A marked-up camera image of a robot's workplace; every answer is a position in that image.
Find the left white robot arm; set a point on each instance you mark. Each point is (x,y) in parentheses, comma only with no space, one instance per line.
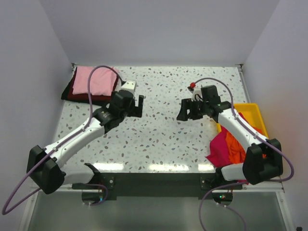
(45,165)

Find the orange t shirt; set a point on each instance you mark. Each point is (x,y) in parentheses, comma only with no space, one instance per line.
(237,153)

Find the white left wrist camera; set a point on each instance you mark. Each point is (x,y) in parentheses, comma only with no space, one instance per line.
(129,86)

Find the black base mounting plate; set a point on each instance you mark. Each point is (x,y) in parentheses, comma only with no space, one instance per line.
(157,184)

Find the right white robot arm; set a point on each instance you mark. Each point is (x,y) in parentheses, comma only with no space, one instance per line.
(262,161)

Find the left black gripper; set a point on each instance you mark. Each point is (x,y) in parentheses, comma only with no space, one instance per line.
(135,111)

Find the folded black t shirt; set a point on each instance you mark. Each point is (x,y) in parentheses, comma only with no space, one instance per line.
(66,91)

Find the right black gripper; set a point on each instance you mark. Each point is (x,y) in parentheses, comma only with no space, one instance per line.
(186,104)

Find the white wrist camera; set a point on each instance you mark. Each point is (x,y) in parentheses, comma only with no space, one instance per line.
(129,86)
(197,95)

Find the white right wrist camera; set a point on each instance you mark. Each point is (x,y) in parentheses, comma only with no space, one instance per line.
(197,95)

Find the pink t shirt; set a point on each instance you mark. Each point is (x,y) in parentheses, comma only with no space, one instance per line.
(102,81)

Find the magenta t shirt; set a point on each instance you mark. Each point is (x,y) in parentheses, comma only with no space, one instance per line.
(219,157)

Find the yellow plastic bin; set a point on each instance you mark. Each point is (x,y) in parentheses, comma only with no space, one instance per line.
(251,114)

